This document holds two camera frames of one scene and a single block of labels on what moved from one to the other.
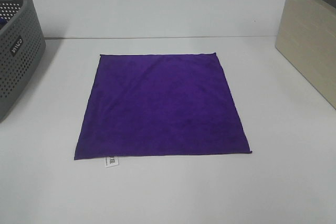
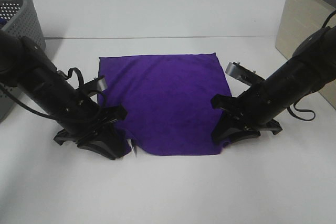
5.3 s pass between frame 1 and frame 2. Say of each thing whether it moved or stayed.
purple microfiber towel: stayed
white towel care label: moved
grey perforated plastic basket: stayed
